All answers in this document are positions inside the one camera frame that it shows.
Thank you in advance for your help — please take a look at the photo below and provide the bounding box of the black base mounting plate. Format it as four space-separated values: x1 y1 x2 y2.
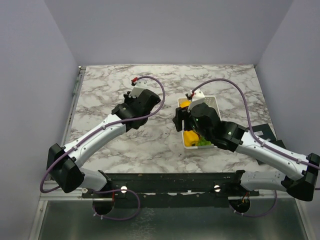
82 170 248 208

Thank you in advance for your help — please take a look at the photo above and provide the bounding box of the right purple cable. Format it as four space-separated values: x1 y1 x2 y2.
184 78 320 218

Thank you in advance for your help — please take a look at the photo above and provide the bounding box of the aluminium rail frame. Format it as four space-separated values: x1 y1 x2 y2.
32 65 307 240

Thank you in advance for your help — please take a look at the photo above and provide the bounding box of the yellow bell pepper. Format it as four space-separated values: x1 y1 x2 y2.
183 130 200 147

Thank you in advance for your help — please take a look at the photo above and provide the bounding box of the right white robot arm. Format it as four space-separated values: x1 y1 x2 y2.
172 103 320 202

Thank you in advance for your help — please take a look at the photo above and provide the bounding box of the green grape bunch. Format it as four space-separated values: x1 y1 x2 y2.
197 138 212 147

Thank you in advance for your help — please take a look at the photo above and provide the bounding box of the black foam pad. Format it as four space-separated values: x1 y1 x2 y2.
252 123 286 149

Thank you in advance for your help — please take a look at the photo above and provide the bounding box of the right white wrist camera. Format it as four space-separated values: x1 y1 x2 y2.
186 89 205 112

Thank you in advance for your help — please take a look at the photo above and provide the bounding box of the white plastic basket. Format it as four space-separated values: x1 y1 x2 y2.
181 95 221 150

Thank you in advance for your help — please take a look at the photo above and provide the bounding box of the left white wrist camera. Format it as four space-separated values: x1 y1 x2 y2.
128 82 148 99

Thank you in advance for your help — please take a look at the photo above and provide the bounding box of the yellow lemon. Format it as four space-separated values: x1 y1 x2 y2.
179 100 192 109

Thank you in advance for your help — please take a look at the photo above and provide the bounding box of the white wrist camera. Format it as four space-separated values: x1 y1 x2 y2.
128 82 148 99
186 89 205 112

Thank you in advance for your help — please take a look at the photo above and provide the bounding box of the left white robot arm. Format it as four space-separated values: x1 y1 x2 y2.
47 89 164 198

